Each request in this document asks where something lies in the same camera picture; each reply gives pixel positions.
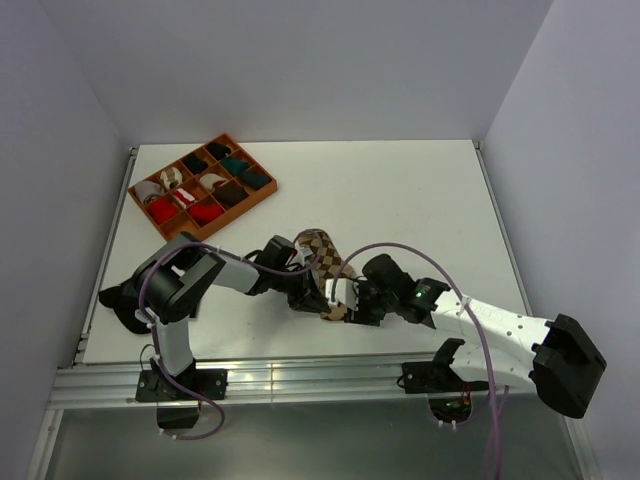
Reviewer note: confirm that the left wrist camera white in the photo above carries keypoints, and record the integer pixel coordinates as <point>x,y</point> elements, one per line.
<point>303,255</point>

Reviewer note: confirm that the black rolled sock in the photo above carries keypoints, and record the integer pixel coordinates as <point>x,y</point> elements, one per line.
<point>194,164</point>
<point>218,150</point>

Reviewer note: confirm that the black blue patterned sock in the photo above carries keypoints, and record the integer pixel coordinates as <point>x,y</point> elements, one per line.
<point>123,300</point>

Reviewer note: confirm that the beige argyle sock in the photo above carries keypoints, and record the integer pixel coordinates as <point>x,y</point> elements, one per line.
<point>320,245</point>

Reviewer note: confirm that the red white striped sock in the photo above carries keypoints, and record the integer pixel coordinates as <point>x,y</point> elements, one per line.
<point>184,198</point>

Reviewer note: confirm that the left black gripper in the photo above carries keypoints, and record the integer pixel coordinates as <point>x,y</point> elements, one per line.
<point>307,295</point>

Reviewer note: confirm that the dark green rolled sock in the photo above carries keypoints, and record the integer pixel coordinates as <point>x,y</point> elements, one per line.
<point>255,180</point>

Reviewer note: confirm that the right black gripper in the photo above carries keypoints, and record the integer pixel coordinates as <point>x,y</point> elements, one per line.
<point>361,315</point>

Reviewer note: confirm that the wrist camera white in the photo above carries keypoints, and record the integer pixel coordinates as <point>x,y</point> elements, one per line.
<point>342,292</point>
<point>303,255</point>

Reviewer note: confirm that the beige brown rolled sock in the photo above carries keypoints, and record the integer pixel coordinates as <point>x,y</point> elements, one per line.
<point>171,177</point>

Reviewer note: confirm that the teal rolled sock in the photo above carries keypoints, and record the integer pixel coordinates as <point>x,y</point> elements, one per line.
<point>234,166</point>

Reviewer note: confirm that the white red rolled sock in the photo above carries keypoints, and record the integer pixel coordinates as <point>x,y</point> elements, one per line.
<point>211,181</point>

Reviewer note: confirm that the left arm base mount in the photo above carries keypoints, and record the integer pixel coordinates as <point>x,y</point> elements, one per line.
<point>180,400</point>

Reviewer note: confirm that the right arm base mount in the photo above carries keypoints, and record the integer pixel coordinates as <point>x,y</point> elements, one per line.
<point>453,404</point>

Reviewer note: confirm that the orange divided sock tray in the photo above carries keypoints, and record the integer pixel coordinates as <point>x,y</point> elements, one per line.
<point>203,190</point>

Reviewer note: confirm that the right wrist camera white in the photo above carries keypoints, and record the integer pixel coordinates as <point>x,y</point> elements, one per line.
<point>342,292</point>

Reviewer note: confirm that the black rolled sock middle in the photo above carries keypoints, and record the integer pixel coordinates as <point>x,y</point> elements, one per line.
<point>194,164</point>

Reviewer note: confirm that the aluminium rail frame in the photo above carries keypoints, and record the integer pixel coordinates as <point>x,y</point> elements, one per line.
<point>306,399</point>

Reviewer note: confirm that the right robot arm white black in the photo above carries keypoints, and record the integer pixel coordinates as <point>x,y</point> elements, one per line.
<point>484,345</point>

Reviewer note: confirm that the black rolled sock far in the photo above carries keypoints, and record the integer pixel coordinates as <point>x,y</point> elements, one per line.
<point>218,150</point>

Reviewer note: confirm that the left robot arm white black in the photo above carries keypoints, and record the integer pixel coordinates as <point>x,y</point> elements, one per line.
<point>171,284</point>

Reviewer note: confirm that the grey rolled sock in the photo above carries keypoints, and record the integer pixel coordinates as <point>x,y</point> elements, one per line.
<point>147,191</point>

